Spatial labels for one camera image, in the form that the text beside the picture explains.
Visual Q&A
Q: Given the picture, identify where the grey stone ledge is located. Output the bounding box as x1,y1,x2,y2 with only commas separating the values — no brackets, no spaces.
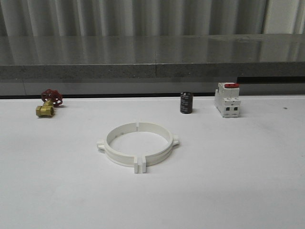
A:
0,34,305,83

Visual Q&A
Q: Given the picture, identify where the brass valve red handwheel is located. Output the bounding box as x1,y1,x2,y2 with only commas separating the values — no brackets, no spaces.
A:
36,89,63,117

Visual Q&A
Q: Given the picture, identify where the white circuit breaker red switch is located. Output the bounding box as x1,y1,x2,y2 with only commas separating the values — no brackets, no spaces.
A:
214,83,241,118

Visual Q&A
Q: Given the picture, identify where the black cylindrical capacitor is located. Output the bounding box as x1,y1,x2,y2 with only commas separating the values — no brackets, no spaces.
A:
180,92,193,114

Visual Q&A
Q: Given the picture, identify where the white half pipe clamp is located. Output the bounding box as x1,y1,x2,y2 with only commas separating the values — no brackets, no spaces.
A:
97,123,142,173
134,122,180,174

